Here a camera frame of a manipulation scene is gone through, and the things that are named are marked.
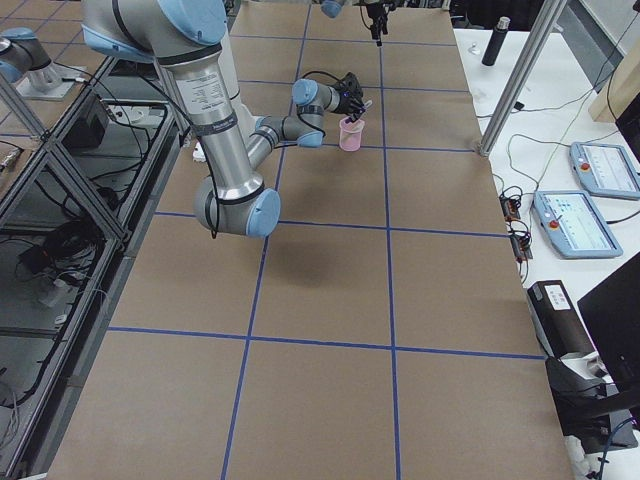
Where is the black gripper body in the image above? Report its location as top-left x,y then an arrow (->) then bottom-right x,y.
363,0 -> 393,18
335,82 -> 361,114

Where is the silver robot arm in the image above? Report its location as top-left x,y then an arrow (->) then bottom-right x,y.
82,1 -> 367,237
320,0 -> 397,47

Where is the pink mesh pen holder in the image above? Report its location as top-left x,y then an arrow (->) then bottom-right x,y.
339,117 -> 365,152

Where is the black water bottle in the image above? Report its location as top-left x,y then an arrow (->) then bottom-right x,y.
481,16 -> 511,66

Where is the small electronics board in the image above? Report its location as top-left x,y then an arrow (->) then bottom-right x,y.
499,195 -> 521,222

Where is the near blue teach pendant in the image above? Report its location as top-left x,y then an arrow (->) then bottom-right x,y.
533,190 -> 623,259

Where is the blue teach pendant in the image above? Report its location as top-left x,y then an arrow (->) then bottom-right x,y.
569,142 -> 639,200
533,190 -> 623,259

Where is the far blue teach pendant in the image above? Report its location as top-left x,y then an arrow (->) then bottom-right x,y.
569,142 -> 639,200

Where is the black box with label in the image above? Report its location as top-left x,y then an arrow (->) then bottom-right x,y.
526,280 -> 595,360

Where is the black computer monitor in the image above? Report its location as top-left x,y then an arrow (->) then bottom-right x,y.
578,254 -> 639,387

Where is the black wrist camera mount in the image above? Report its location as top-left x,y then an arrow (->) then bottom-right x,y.
341,72 -> 363,99

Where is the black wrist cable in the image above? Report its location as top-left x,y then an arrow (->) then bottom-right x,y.
302,70 -> 346,86

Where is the aluminium frame post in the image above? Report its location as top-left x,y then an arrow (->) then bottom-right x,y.
478,0 -> 568,157

